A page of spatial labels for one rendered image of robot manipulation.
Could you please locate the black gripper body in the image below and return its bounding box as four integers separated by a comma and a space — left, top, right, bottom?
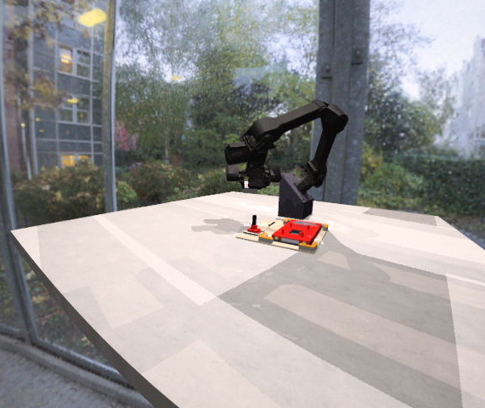
226, 160, 282, 183

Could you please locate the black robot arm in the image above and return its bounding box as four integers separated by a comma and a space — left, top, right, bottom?
224, 99, 348, 195

